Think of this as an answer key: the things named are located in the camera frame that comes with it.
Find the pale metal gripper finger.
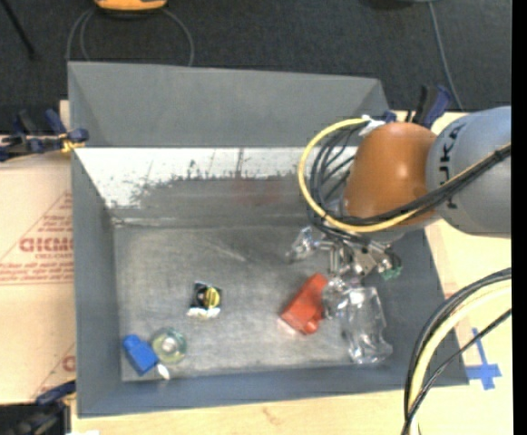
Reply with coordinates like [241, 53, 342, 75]
[286, 226, 327, 264]

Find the red bottle with white tip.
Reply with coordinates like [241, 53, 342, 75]
[279, 273, 330, 337]

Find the grey metal bin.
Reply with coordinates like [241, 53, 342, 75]
[66, 61, 469, 416]

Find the clear glass object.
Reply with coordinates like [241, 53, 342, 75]
[321, 277, 394, 365]

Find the black and yellow small object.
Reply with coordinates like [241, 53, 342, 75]
[185, 280, 224, 321]

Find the blue bottle with white tip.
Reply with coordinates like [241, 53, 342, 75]
[122, 333, 171, 382]

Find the brown cardboard board, red print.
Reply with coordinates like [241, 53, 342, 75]
[0, 100, 79, 407]

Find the clear greenish glass ring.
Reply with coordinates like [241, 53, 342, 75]
[150, 326, 189, 365]

